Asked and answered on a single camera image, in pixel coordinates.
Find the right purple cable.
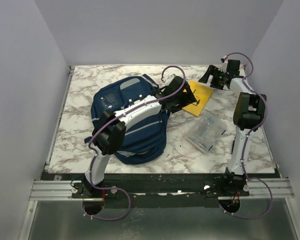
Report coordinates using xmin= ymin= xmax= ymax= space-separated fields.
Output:
xmin=221 ymin=51 xmax=274 ymax=220

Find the clear plastic pencil case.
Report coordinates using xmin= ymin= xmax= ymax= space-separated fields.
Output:
xmin=185 ymin=111 xmax=227 ymax=153

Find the navy blue student backpack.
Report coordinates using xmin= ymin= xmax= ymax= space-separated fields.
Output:
xmin=90 ymin=74 xmax=171 ymax=165

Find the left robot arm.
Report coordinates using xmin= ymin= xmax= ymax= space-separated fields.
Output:
xmin=83 ymin=74 xmax=197 ymax=198

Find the yellow notebook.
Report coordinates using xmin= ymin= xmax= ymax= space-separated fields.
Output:
xmin=182 ymin=80 xmax=213 ymax=117

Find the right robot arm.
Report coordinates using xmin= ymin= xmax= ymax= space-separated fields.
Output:
xmin=198 ymin=56 xmax=267 ymax=182

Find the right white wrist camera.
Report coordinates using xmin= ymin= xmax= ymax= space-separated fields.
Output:
xmin=218 ymin=55 xmax=228 ymax=73

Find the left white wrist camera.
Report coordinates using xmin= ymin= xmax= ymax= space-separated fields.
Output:
xmin=161 ymin=74 xmax=176 ymax=87

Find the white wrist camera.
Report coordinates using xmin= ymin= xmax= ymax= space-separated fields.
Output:
xmin=161 ymin=74 xmax=176 ymax=87
xmin=218 ymin=55 xmax=228 ymax=73

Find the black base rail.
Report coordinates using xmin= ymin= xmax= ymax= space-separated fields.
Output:
xmin=41 ymin=172 xmax=279 ymax=208

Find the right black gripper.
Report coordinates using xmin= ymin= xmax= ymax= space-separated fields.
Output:
xmin=198 ymin=65 xmax=228 ymax=91

